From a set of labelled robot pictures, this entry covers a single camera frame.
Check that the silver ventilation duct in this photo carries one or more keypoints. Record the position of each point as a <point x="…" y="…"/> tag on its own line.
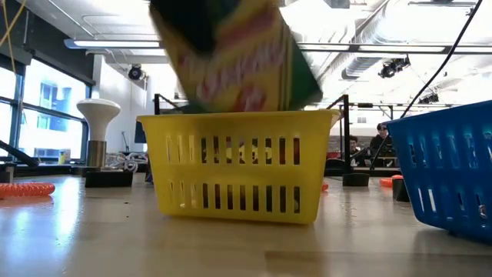
<point x="357" y="67"/>

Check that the small yellow bottle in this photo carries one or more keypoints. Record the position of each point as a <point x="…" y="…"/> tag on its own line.
<point x="62" y="158"/>

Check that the small grey post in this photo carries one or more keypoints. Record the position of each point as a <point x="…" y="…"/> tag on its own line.
<point x="7" y="173"/>

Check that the red coil wristband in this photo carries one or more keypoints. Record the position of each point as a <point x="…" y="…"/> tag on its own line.
<point x="325" y="187"/>
<point x="397" y="177"/>
<point x="27" y="189"/>

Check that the yellow plastic basket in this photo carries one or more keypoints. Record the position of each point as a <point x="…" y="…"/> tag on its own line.
<point x="238" y="123"/>

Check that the black track light cluster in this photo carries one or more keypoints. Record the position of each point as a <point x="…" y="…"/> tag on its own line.
<point x="428" y="99"/>
<point x="388" y="70"/>

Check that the large window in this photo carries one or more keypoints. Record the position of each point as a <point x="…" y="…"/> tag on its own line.
<point x="50" y="115"/>

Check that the blue plastic basket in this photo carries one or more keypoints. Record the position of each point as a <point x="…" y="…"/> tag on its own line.
<point x="442" y="173"/>

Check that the person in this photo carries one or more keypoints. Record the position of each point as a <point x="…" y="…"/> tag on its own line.
<point x="354" y="148"/>
<point x="382" y="144"/>

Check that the black ceiling spotlight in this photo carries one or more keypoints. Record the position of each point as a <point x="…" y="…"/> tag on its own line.
<point x="135" y="72"/>

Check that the white mushroom table lamp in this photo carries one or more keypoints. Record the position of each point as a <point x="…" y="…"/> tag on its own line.
<point x="98" y="113"/>

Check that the black monitor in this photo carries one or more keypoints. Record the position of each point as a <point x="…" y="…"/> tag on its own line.
<point x="140" y="132"/>

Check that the small black orange-topped cup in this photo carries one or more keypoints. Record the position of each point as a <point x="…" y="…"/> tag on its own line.
<point x="400" y="190"/>

